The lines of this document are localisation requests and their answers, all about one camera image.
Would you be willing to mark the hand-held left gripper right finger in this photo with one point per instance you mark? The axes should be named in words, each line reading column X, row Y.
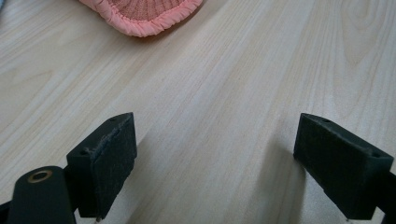
column 345, row 168

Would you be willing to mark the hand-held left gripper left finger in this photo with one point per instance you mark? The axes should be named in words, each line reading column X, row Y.
column 106, row 168

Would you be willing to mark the pink ski glove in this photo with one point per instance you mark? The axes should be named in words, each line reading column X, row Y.
column 146, row 15

